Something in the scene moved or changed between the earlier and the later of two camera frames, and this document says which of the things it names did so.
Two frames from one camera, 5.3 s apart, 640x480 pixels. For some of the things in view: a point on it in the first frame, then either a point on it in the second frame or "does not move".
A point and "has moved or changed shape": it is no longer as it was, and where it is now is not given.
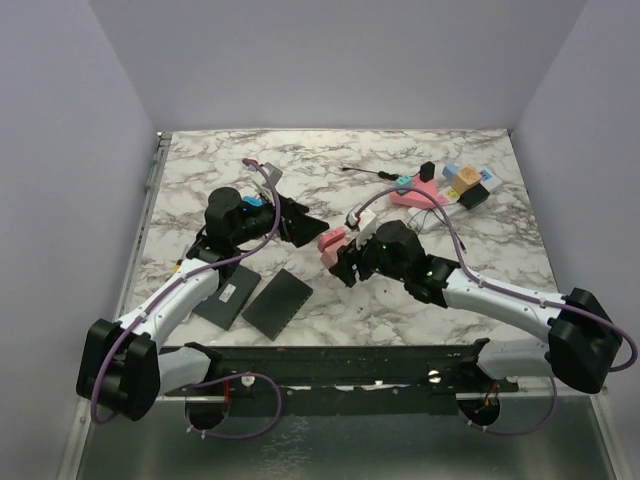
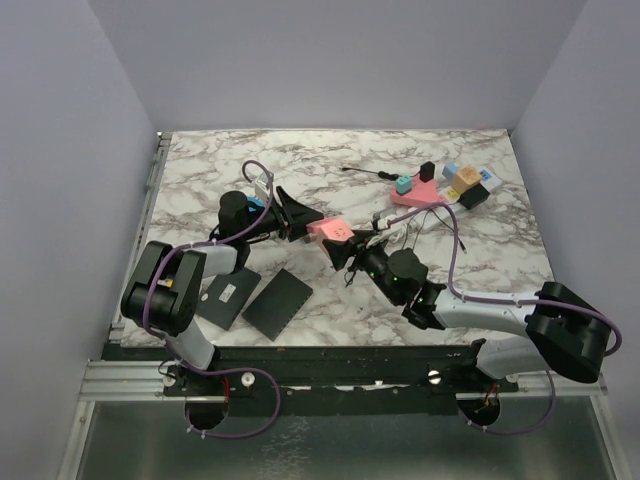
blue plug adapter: x=253 y=200 does not move
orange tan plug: x=465 y=178 does not move
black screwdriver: x=381 y=174 does not move
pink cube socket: x=329 y=256 has moved or changed shape
